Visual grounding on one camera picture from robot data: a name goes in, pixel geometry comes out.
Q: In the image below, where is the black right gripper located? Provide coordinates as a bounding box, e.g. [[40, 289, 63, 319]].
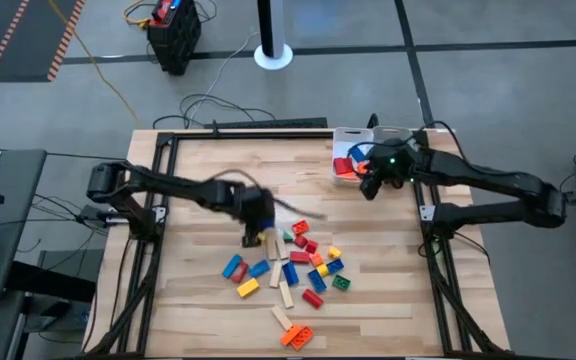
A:
[[359, 138, 422, 201]]

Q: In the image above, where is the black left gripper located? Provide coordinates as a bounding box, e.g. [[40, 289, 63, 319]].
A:
[[232, 187, 277, 249]]

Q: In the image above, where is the plain blue wooden block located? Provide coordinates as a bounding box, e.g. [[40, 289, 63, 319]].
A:
[[221, 253, 244, 280]]

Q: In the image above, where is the red wooden arch block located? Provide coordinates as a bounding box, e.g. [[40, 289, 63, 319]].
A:
[[230, 260, 250, 285]]

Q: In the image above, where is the large yellow wooden block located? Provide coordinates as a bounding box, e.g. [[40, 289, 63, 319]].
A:
[[236, 277, 261, 299]]

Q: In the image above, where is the white plastic bin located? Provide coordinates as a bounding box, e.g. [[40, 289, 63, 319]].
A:
[[331, 127, 375, 187], [371, 124, 415, 151]]

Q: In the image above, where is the red rounded wooden block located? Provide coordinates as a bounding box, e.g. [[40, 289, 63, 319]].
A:
[[301, 288, 325, 310]]

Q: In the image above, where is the orange plastic brick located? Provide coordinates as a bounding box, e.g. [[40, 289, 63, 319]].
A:
[[290, 325, 315, 351], [279, 324, 303, 347]]

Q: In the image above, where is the black power strip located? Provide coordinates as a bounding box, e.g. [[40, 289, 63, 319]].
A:
[[202, 117, 329, 130]]

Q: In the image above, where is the black pole white base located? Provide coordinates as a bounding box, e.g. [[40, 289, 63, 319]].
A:
[[253, 0, 295, 71]]

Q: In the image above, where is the black power adapter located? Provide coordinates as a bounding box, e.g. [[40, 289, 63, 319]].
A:
[[76, 203, 109, 225]]

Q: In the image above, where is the black equipment case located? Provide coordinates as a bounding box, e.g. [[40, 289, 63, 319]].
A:
[[146, 0, 203, 77]]

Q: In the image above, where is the dark grey desk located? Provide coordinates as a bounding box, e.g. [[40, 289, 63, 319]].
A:
[[0, 148, 48, 301]]

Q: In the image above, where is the black hazard-striped mat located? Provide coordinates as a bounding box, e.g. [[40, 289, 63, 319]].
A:
[[0, 0, 88, 84]]

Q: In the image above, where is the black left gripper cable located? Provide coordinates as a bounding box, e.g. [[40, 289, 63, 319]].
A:
[[212, 168, 327, 220]]

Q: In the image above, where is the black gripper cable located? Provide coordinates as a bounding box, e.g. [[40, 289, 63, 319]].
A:
[[212, 168, 327, 220], [347, 119, 469, 164]]

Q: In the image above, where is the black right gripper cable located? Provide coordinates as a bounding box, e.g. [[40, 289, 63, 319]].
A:
[[347, 119, 469, 164]]

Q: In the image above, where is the black aluminium table frame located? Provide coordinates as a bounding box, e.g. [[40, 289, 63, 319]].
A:
[[83, 128, 512, 360]]

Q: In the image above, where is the black floor cable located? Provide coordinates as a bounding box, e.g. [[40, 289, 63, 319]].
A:
[[151, 93, 278, 130]]

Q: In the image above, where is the white cable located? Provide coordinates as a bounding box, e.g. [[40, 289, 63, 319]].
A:
[[187, 31, 262, 126]]

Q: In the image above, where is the yellow cable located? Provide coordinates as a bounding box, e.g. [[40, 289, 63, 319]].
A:
[[47, 0, 143, 129]]

